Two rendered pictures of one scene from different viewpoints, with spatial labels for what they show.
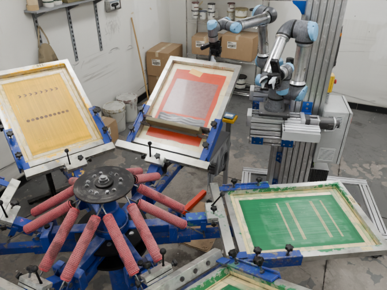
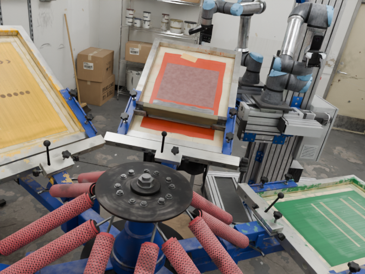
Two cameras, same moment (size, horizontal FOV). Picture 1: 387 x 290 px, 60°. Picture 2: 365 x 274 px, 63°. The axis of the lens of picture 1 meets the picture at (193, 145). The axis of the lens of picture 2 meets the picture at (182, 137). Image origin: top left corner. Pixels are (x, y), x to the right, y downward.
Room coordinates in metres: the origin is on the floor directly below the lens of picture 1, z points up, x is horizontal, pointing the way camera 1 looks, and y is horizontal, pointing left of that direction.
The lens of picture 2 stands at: (0.60, 0.62, 1.86)
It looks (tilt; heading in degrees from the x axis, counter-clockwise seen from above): 26 degrees down; 340
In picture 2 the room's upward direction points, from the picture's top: 9 degrees clockwise
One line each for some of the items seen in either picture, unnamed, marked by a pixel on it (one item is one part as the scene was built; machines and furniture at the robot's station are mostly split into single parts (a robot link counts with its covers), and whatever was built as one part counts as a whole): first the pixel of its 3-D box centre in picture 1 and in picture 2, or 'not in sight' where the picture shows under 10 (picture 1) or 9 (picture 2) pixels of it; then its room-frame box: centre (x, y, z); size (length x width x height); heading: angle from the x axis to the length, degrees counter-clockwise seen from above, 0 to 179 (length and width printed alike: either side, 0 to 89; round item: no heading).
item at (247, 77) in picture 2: not in sight; (251, 75); (2.79, -0.70, 1.31); 0.15 x 0.15 x 0.10
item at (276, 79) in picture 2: (277, 87); (278, 78); (2.30, -0.61, 1.42); 0.13 x 0.12 x 0.14; 55
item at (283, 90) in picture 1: (280, 84); (302, 69); (2.02, -0.55, 1.56); 0.11 x 0.08 x 0.11; 55
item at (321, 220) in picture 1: (274, 208); (329, 209); (1.43, -0.46, 1.05); 1.08 x 0.61 x 0.23; 96
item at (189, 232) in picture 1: (223, 232); (271, 246); (1.40, -0.17, 0.90); 1.24 x 0.06 x 0.06; 96
